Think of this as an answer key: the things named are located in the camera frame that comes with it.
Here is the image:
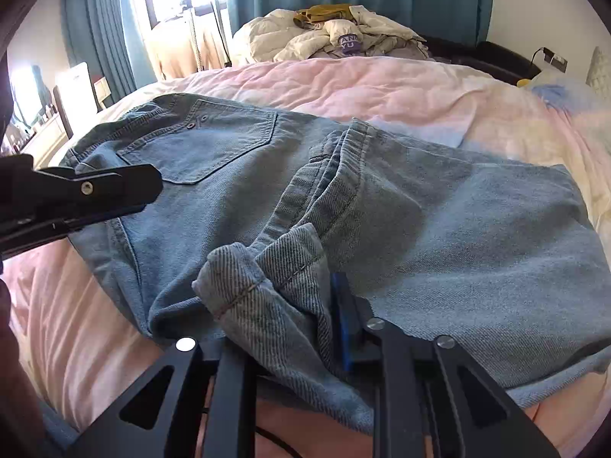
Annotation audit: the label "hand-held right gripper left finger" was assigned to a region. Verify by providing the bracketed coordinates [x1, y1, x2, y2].
[64, 336, 261, 458]

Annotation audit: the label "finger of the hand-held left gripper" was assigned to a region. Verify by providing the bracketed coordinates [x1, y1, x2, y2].
[0, 204, 146, 257]
[32, 163, 164, 224]

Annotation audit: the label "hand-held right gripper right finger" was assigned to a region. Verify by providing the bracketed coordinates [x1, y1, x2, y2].
[331, 272, 560, 458]

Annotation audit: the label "blue denim jeans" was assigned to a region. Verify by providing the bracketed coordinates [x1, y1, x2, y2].
[67, 93, 611, 435]

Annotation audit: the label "pile of beige clothes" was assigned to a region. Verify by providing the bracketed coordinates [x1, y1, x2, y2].
[231, 7, 428, 63]

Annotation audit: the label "row of cosmetic bottles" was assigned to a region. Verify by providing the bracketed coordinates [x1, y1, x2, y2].
[2, 100, 60, 153]

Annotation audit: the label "cream dressing table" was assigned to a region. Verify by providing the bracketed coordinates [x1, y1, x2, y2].
[5, 112, 68, 165]

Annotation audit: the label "oval vanity mirror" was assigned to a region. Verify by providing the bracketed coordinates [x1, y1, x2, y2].
[10, 63, 51, 127]

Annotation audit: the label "white and black chair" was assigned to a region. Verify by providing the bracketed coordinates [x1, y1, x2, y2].
[52, 61, 105, 139]

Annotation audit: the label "beige hanging garment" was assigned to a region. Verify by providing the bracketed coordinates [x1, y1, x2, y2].
[150, 12, 232, 79]

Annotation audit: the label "person's leg in jeans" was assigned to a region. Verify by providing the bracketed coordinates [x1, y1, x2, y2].
[40, 403, 79, 452]

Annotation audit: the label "garment steamer stand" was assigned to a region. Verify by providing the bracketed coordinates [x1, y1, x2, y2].
[188, 0, 234, 70]

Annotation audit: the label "pastel tie-dye duvet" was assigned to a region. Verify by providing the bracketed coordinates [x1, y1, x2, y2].
[5, 55, 611, 458]

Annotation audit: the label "grey garment with purple label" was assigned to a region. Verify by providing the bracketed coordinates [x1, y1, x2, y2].
[305, 29, 437, 62]

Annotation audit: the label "mustard yellow garment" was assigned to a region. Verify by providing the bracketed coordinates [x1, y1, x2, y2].
[293, 4, 356, 29]

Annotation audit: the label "black leather armchair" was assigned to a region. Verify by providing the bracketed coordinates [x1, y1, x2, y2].
[422, 33, 542, 87]

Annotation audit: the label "cream quilted headboard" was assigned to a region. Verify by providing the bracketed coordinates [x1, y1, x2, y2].
[586, 47, 611, 103]

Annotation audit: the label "black cable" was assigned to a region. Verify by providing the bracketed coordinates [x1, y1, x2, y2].
[203, 389, 309, 458]

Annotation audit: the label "wall socket with charger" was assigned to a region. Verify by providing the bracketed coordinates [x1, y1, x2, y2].
[531, 47, 570, 70]

